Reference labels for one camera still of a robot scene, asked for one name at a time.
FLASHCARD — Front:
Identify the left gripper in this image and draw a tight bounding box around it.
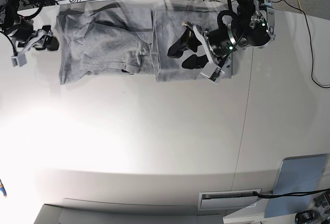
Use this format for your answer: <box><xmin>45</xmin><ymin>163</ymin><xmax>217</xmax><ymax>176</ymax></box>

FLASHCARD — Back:
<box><xmin>182</xmin><ymin>21</ymin><xmax>232</xmax><ymax>77</ymax></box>

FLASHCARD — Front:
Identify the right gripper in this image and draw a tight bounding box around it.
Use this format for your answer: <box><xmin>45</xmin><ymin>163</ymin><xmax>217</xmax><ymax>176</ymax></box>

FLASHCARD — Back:
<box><xmin>11</xmin><ymin>29</ymin><xmax>46</xmax><ymax>59</ymax></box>

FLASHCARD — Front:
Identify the grey T-shirt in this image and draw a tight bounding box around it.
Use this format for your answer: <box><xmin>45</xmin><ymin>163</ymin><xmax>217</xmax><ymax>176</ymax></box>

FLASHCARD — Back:
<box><xmin>56</xmin><ymin>3</ymin><xmax>218</xmax><ymax>85</ymax></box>

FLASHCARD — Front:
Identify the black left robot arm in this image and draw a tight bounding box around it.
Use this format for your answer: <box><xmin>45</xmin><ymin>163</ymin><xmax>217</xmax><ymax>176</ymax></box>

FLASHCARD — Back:
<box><xmin>56</xmin><ymin>0</ymin><xmax>275</xmax><ymax>85</ymax></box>

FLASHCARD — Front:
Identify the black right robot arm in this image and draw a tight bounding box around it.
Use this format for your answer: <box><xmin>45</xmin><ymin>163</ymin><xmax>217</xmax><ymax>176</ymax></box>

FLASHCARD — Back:
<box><xmin>1</xmin><ymin>0</ymin><xmax>154</xmax><ymax>67</ymax></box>

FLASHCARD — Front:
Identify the orange blue hand tool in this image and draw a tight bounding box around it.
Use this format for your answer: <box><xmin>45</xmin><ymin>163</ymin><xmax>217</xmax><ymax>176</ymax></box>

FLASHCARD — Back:
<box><xmin>0</xmin><ymin>180</ymin><xmax>7</xmax><ymax>198</ymax></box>

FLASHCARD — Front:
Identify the blue-grey flat board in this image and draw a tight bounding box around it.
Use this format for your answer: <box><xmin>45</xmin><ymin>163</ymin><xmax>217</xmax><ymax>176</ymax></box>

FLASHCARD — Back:
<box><xmin>264</xmin><ymin>154</ymin><xmax>327</xmax><ymax>218</ymax></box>

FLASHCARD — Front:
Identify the black device bottom right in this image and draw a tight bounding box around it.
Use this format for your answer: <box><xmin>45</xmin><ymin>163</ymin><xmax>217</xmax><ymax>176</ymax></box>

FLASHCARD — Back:
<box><xmin>294</xmin><ymin>210</ymin><xmax>321</xmax><ymax>224</ymax></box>

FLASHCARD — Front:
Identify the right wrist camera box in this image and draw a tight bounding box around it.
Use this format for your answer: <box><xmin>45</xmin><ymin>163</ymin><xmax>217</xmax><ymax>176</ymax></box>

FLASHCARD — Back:
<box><xmin>11</xmin><ymin>54</ymin><xmax>27</xmax><ymax>67</ymax></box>

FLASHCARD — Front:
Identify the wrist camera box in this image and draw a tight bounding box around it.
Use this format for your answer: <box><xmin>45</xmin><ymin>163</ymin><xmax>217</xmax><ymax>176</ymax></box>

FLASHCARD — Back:
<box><xmin>201</xmin><ymin>63</ymin><xmax>225</xmax><ymax>84</ymax></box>
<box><xmin>11</xmin><ymin>54</ymin><xmax>27</xmax><ymax>67</ymax></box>

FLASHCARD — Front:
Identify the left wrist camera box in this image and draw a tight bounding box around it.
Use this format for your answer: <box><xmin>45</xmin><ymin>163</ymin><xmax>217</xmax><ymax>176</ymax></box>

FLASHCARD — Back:
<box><xmin>201</xmin><ymin>63</ymin><xmax>225</xmax><ymax>84</ymax></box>

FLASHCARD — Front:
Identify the black cable on table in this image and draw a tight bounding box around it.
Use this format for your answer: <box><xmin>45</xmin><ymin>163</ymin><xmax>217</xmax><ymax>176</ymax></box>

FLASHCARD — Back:
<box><xmin>268</xmin><ymin>0</ymin><xmax>330</xmax><ymax>89</ymax></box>

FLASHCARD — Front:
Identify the black cable from slot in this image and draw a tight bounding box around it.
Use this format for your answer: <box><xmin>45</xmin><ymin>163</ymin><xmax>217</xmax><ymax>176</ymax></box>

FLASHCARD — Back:
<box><xmin>253</xmin><ymin>189</ymin><xmax>330</xmax><ymax>199</ymax></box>

